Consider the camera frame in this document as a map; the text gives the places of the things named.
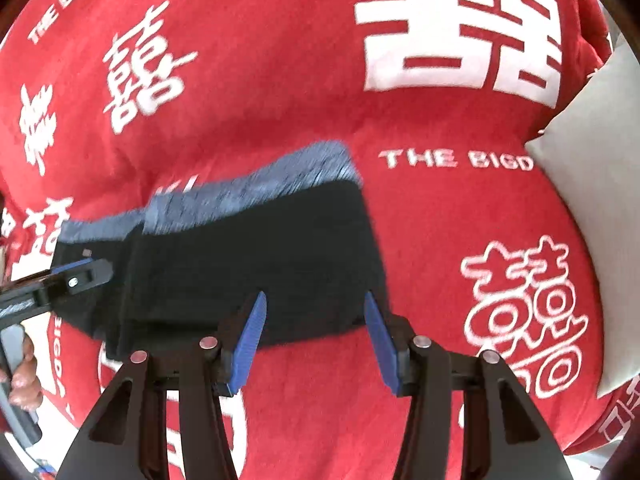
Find black pants with blue lining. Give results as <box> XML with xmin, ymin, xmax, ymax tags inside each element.
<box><xmin>53</xmin><ymin>141</ymin><xmax>388</xmax><ymax>359</ymax></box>

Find person's left hand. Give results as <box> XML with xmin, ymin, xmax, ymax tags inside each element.
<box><xmin>1</xmin><ymin>334</ymin><xmax>43</xmax><ymax>412</ymax></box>

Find red blanket with white characters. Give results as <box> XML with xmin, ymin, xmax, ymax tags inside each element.
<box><xmin>1</xmin><ymin>0</ymin><xmax>639</xmax><ymax>479</ymax></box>

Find beige pillow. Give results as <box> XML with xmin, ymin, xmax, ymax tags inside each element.
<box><xmin>526</xmin><ymin>38</ymin><xmax>639</xmax><ymax>396</ymax></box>

